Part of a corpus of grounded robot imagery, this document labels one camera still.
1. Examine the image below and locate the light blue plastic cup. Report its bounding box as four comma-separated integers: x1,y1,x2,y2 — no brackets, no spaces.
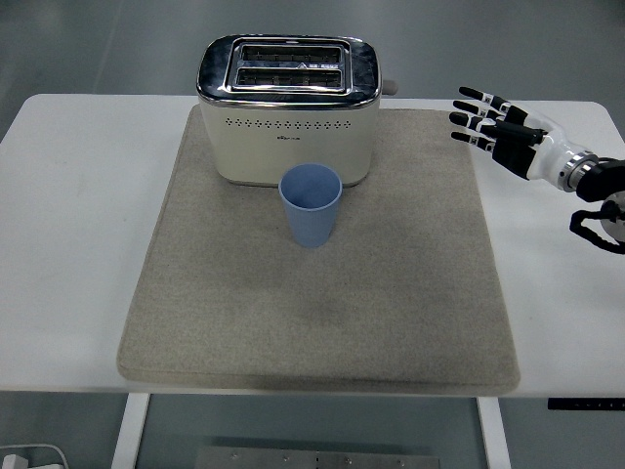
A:
277,163,343,250

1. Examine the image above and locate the white cable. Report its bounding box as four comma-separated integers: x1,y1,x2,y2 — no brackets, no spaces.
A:
0,443,69,469

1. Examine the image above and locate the black table control panel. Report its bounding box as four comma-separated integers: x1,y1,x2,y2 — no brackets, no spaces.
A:
546,398,625,410

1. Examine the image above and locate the white table leg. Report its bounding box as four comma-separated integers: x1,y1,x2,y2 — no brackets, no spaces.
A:
476,396,513,469
110,393,151,469

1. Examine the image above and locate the cream and chrome toaster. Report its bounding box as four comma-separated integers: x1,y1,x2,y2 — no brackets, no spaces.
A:
195,33,399,190

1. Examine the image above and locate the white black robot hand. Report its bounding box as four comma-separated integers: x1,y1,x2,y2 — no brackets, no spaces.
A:
449,86,586,185

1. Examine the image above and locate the grey felt table mat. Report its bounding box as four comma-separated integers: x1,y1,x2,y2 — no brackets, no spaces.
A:
115,105,521,395

